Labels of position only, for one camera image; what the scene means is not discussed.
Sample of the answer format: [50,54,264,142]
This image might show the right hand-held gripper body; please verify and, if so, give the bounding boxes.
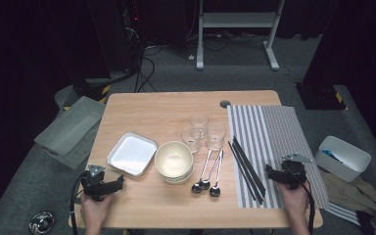
[280,153,314,191]

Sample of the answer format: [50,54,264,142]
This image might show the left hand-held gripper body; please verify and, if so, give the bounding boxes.
[80,164,112,202]

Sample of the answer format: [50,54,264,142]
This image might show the bundle of black chopsticks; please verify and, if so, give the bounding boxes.
[227,136,267,206]

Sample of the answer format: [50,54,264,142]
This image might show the white square plate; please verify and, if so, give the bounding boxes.
[107,131,159,177]

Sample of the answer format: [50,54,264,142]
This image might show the silver metal spoon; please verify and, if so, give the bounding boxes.
[209,149,225,198]
[199,149,223,191]
[191,149,213,194]

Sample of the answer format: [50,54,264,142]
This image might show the person's left hand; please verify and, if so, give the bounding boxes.
[80,194,117,226]

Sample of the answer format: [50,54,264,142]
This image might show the person's right hand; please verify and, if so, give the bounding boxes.
[278,181,311,223]

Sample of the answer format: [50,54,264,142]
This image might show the blue packet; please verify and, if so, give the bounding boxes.
[321,149,344,165]

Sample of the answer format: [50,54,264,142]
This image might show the grey striped placemat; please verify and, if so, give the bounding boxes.
[227,104,330,210]

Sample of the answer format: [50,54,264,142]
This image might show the white plastic bin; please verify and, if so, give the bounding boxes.
[313,135,372,183]

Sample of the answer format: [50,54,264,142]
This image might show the striped grey cloth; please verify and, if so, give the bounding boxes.
[326,201,361,227]

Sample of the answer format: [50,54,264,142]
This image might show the beige cloth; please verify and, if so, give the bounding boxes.
[319,167,376,220]

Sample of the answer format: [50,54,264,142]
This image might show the shiny metal object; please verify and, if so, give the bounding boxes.
[28,211,56,235]

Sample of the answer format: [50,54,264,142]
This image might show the grey plastic bin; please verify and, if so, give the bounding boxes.
[33,95,107,157]

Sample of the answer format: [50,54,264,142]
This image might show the clear glass cup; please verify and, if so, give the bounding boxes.
[180,126,202,155]
[189,112,210,138]
[206,122,227,151]

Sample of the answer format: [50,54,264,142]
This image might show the black base with yellow stripes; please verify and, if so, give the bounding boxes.
[295,81,349,112]
[63,77,112,111]

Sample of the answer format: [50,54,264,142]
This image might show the black equipment rack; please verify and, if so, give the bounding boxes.
[87,0,145,79]

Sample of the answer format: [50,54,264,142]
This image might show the white metal stand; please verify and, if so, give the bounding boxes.
[195,0,287,71]

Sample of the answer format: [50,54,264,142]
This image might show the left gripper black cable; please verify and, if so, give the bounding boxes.
[70,170,91,235]

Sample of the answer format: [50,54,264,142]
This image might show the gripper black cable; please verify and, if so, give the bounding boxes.
[70,170,91,235]
[300,180,317,235]

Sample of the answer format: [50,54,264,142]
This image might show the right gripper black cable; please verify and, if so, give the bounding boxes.
[300,180,317,235]

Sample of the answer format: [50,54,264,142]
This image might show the black floor cables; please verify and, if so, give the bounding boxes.
[132,48,159,94]

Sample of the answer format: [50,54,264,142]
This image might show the tangle of floor cables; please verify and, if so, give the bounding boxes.
[204,30,270,53]

